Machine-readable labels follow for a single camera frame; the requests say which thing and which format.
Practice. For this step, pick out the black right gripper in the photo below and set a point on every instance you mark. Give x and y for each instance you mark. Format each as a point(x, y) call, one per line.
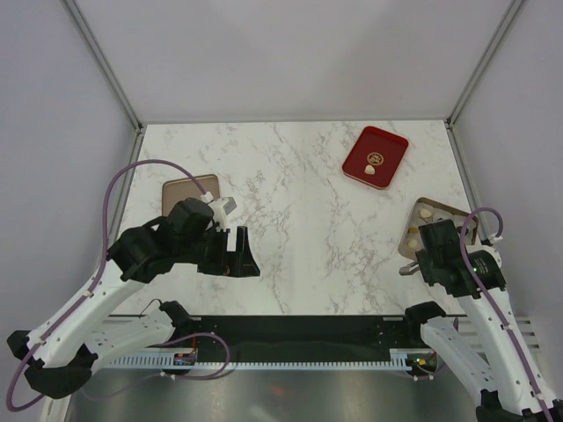
point(423, 259)

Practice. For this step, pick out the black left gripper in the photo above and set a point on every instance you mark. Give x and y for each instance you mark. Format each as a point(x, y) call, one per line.
point(238, 264)

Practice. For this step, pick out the steel tongs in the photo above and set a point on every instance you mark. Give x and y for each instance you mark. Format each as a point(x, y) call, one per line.
point(409, 269)

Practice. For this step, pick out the beige box lid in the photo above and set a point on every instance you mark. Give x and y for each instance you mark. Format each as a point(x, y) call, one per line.
point(177, 190)

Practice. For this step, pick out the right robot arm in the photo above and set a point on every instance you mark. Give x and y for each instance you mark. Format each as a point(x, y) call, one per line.
point(504, 380)

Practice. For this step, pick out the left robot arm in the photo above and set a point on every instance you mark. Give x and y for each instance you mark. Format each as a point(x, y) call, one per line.
point(59, 357)

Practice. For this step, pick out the beige chocolate box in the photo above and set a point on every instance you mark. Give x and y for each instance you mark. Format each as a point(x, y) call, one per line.
point(440, 212)

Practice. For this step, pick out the red square tray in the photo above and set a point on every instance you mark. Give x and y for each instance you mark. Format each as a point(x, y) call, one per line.
point(379, 148)

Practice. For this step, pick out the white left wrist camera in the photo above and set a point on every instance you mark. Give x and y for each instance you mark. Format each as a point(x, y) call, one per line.
point(222, 207)

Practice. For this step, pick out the white cable duct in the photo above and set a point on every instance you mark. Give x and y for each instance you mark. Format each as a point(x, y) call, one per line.
point(395, 360)

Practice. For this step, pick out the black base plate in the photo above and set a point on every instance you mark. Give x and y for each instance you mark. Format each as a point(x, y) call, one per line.
point(300, 337)

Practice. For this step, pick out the aluminium frame right post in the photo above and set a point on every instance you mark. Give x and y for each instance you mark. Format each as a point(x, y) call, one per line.
point(500, 33)

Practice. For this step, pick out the aluminium frame post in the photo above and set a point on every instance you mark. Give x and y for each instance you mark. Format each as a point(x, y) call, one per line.
point(91, 42)
point(500, 33)

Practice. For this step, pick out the aluminium frame left post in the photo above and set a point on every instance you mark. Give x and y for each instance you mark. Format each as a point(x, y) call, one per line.
point(91, 42)

